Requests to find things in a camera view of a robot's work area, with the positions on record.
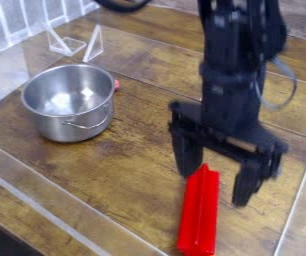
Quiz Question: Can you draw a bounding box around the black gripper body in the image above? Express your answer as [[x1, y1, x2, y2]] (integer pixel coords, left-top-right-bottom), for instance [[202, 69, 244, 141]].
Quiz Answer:
[[167, 63, 291, 178]]

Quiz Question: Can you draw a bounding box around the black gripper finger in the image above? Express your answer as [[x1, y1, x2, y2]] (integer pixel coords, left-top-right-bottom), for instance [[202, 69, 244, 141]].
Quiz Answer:
[[232, 158, 272, 207], [171, 129, 203, 178]]

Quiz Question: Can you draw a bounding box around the red rectangular block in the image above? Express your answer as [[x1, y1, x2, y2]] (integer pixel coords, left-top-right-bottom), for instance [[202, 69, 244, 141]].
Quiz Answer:
[[176, 164, 220, 256]]

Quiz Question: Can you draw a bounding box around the silver metal pot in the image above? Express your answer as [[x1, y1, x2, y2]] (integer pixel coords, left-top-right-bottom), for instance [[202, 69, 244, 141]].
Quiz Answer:
[[21, 64, 115, 143]]

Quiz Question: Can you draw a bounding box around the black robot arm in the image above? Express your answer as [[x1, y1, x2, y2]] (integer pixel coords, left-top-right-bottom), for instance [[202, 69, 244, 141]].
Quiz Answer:
[[169, 0, 288, 207]]

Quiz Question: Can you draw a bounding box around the small red object behind pot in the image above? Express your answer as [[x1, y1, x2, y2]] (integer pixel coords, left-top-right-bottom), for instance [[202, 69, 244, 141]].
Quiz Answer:
[[115, 80, 120, 90]]

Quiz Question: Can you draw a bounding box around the clear acrylic front panel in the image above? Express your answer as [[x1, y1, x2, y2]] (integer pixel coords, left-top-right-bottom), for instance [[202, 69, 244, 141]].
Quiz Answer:
[[0, 148, 168, 256]]

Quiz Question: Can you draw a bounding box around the clear acrylic stand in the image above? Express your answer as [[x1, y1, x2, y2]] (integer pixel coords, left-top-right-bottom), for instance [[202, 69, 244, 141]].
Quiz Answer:
[[44, 25, 104, 62]]

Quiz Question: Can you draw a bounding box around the black cable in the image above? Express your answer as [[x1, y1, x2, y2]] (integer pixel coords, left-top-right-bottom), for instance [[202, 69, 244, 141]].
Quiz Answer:
[[92, 0, 153, 14]]

